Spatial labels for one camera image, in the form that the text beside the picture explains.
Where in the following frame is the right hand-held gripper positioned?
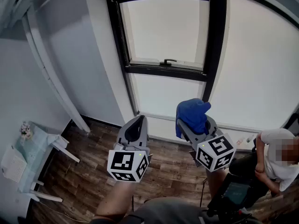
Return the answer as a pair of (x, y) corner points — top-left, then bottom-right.
(178, 115), (236, 172)

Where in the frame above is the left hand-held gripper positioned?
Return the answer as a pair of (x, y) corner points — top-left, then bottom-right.
(107, 114), (152, 183)

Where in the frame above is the blue cleaning cloth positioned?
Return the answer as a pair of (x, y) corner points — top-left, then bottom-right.
(175, 98), (212, 139)

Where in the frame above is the person's left forearm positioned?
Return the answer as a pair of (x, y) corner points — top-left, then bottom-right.
(94, 180), (136, 222)

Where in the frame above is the person's right forearm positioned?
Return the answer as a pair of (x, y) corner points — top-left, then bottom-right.
(205, 167), (229, 201)

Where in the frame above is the white table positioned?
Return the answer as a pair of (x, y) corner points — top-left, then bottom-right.
(14, 121), (81, 203)

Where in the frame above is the black chest-mounted monitor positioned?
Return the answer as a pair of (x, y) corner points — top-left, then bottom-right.
(206, 173), (252, 218)

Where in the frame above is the person's grey shirt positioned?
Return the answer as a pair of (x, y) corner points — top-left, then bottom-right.
(90, 196), (257, 224)

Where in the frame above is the black office chair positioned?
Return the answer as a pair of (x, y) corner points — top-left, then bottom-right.
(283, 112), (299, 136)

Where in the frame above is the white slanted beam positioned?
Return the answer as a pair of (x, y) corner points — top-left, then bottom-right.
(22, 10), (91, 133)

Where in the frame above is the teal tablecloth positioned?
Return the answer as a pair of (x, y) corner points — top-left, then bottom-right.
(14, 122), (62, 192)

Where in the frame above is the small flower bouquet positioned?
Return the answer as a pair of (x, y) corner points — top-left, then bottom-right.
(19, 121), (33, 141)

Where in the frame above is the white perforated box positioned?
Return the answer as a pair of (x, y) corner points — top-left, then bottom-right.
(0, 144), (28, 181)

